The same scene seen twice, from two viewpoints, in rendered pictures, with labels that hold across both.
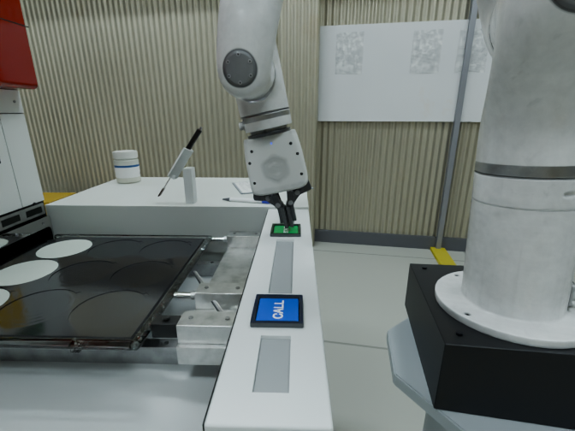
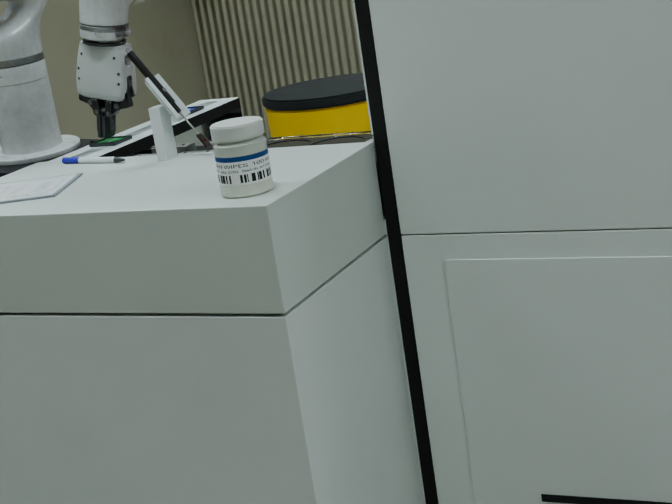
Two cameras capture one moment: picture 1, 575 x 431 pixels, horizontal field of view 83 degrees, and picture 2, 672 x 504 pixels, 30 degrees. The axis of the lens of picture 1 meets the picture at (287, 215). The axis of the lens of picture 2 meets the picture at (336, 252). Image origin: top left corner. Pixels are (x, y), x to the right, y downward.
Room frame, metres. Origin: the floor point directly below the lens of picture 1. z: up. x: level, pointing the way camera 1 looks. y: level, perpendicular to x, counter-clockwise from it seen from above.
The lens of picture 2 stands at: (2.45, 1.28, 1.32)
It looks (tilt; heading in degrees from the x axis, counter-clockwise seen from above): 16 degrees down; 205
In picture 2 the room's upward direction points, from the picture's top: 9 degrees counter-clockwise
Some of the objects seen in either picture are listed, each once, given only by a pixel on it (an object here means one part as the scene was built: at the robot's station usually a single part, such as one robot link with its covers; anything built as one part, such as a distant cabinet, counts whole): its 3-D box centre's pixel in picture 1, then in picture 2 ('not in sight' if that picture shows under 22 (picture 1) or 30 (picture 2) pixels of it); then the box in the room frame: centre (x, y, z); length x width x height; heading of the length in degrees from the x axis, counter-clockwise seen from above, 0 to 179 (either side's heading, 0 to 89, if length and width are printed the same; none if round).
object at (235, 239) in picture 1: (246, 239); not in sight; (0.70, 0.10, 0.89); 0.08 x 0.03 x 0.03; 88
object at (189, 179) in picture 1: (182, 174); (169, 116); (0.77, 0.25, 1.03); 0.06 x 0.04 x 0.13; 88
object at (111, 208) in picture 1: (198, 213); (144, 227); (0.91, 0.26, 0.89); 0.62 x 0.35 x 0.14; 88
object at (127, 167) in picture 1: (127, 166); (241, 157); (1.02, 0.50, 1.01); 0.07 x 0.07 x 0.10
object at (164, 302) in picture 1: (183, 275); not in sight; (0.52, 0.19, 0.90); 0.38 x 0.01 x 0.01; 178
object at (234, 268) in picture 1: (233, 286); not in sight; (0.54, 0.10, 0.87); 0.36 x 0.08 x 0.03; 178
